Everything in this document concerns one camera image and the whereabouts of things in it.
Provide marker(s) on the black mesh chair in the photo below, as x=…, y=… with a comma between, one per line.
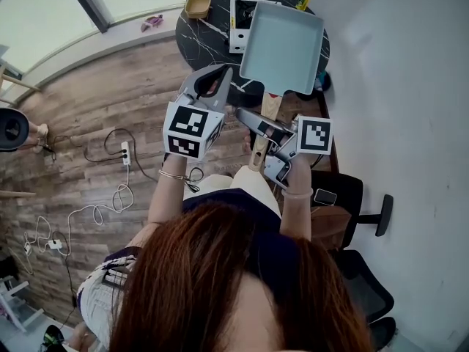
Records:
x=366, y=292

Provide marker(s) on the pink bangle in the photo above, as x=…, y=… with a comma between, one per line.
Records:
x=297, y=193

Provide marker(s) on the white power strip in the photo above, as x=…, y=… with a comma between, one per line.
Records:
x=125, y=153

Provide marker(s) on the black office chair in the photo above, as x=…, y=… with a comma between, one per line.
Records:
x=350, y=185

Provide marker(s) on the black round stool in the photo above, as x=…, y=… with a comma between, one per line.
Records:
x=12, y=128

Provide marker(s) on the light blue square pan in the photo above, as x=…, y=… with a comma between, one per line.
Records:
x=282, y=46

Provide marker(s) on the white portable gas stove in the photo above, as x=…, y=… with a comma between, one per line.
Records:
x=240, y=20

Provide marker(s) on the white plug adapter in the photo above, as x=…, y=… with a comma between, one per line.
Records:
x=55, y=243

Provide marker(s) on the person's dark top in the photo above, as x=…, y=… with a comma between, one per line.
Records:
x=234, y=202

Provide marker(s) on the black marble round table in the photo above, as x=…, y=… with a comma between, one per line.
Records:
x=201, y=46

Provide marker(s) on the person's cream trousers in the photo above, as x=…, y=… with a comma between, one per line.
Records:
x=253, y=187

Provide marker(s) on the black smartphone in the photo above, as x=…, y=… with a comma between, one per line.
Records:
x=325, y=196

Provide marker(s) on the person's right forearm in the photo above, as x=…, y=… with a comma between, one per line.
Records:
x=296, y=211

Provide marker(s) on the purple toy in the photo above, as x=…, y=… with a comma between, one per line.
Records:
x=152, y=22

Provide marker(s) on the yellow square bowl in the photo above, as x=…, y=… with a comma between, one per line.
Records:
x=198, y=6

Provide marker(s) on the person's left forearm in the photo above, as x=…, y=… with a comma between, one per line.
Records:
x=166, y=196

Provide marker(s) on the white shelf rack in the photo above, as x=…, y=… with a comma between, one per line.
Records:
x=16, y=306

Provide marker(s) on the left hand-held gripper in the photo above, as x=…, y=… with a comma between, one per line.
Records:
x=192, y=123

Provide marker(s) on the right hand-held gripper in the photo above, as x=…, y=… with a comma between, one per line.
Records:
x=315, y=135

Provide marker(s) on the teal small object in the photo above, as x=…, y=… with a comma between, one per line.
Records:
x=322, y=81

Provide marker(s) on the brown bag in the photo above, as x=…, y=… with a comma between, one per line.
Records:
x=329, y=226

